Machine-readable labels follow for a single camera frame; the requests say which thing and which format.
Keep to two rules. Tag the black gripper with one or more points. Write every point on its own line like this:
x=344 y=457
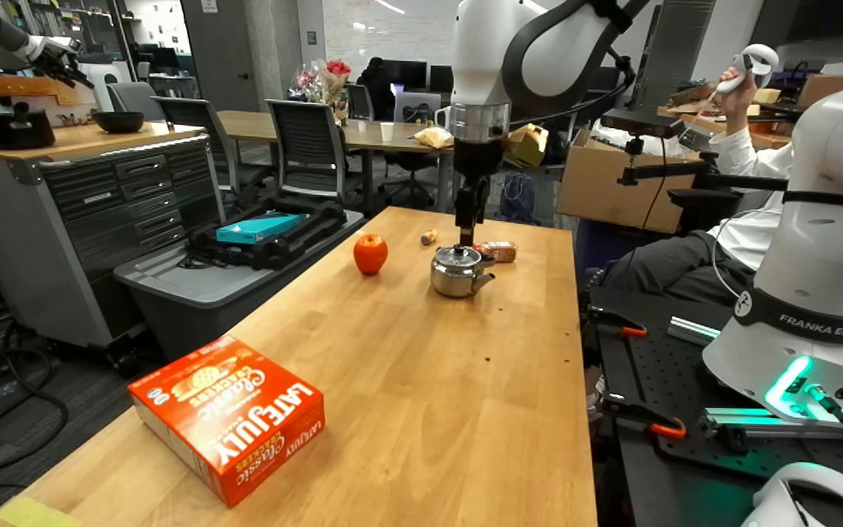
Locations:
x=479 y=165

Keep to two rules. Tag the silver teapot lid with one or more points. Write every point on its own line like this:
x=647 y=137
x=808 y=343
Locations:
x=458 y=257

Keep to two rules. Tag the grey background robot arm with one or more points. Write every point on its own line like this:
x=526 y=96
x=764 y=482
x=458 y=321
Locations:
x=12 y=37

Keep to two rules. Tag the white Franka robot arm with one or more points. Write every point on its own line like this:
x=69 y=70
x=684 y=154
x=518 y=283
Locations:
x=826 y=245

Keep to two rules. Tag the silver metal teapot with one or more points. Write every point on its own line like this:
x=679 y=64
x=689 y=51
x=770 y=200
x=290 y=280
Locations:
x=458 y=280

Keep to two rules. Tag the black pot with lid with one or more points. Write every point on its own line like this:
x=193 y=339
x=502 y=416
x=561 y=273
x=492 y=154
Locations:
x=16 y=127

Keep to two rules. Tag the person's hand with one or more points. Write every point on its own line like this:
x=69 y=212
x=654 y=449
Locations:
x=738 y=106

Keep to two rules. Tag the toy bread roll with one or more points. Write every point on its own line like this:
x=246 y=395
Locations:
x=498 y=253

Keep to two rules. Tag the blue backpack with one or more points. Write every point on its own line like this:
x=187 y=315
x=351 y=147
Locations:
x=515 y=200

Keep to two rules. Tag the small tan nut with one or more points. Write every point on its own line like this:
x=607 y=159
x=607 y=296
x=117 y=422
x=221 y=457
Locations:
x=429 y=238

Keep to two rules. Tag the yellow bag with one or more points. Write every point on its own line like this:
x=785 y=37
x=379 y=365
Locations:
x=433 y=140

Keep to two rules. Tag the orange toy fruit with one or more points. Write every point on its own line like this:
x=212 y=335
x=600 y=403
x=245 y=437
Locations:
x=370 y=257

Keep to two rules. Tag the wooden office table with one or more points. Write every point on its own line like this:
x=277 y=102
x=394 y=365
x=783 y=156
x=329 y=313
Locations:
x=372 y=132

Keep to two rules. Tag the black computer monitor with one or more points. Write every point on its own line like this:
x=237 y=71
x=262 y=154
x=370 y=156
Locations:
x=404 y=74

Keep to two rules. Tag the grey mesh office chair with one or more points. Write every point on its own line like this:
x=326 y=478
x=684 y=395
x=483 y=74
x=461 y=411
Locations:
x=305 y=147
x=198 y=121

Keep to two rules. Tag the black orange bar clamp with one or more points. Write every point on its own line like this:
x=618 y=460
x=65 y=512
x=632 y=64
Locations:
x=618 y=323
x=647 y=416

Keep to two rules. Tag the flower bouquet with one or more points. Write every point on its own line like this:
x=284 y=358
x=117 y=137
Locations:
x=324 y=77

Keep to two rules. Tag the teal case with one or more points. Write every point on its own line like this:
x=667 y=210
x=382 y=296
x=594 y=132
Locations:
x=259 y=231

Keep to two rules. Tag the grey plastic storage tote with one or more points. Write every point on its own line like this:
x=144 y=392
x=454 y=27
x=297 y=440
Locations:
x=206 y=295

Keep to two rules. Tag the seated person white shirt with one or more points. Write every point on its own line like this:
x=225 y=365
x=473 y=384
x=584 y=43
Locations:
x=747 y=231

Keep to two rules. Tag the orange cracker box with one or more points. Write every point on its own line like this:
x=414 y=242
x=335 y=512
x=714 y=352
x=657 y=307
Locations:
x=231 y=415

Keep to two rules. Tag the black bowl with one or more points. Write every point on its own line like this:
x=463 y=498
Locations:
x=117 y=121

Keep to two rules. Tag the grey drawer cabinet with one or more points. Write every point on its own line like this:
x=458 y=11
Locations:
x=70 y=214

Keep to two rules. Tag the white VR headset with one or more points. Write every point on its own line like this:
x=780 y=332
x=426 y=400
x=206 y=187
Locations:
x=811 y=498

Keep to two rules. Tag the yellow sponge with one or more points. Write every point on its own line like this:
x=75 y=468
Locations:
x=24 y=515

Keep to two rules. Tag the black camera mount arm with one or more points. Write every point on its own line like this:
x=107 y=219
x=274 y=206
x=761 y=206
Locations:
x=704 y=176

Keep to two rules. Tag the short aluminium rail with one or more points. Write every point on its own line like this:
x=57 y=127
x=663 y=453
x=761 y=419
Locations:
x=700 y=330

